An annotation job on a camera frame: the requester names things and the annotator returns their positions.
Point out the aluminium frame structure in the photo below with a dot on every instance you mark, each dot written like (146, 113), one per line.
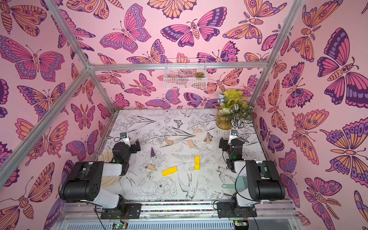
(22, 150)

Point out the small succulent in basket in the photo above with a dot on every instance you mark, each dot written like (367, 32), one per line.
(200, 75)

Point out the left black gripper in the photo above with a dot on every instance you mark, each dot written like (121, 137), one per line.
(134, 145)

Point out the purple triangular block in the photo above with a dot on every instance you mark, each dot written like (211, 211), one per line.
(152, 153)

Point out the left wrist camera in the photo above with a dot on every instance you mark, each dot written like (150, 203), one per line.
(124, 138)

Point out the teal dustpan brush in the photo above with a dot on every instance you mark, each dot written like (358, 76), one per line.
(240, 185)

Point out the beige work glove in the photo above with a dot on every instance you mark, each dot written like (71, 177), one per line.
(110, 174)

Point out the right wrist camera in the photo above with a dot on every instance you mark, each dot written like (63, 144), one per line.
(233, 135)

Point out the potted plant amber vase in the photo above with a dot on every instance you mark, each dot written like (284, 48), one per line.
(234, 112)

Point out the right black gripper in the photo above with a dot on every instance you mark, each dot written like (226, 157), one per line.
(225, 144)

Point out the long yellow block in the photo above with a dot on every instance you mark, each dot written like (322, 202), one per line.
(169, 171)

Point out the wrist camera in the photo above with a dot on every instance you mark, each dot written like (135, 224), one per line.
(233, 135)
(124, 138)

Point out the front aluminium rail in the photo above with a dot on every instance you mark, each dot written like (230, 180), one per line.
(182, 215)

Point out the white wire basket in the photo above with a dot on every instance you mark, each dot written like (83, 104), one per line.
(180, 73)

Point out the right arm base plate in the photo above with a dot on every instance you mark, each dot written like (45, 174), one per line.
(231, 210)

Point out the short yellow block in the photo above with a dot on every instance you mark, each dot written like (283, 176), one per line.
(197, 163)

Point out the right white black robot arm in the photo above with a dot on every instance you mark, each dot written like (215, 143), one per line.
(255, 182)

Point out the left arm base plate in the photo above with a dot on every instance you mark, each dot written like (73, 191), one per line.
(127, 211)

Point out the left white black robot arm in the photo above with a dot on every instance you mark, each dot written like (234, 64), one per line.
(84, 182)

